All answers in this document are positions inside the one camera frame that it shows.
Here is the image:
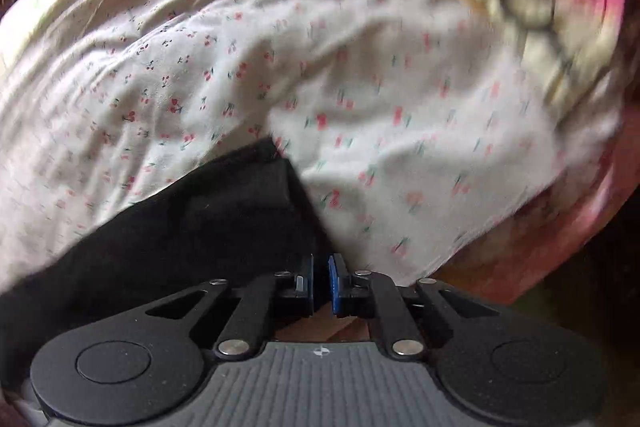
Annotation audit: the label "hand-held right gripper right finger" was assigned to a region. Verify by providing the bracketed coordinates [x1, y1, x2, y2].
[327, 253, 501, 360]

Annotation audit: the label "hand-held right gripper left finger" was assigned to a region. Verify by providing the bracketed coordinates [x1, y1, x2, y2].
[145, 253, 316, 360]

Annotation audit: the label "black pants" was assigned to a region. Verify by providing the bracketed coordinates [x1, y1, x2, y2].
[0, 137, 333, 400]

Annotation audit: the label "cherry print bed sheet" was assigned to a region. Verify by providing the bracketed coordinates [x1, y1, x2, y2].
[0, 0, 626, 288]

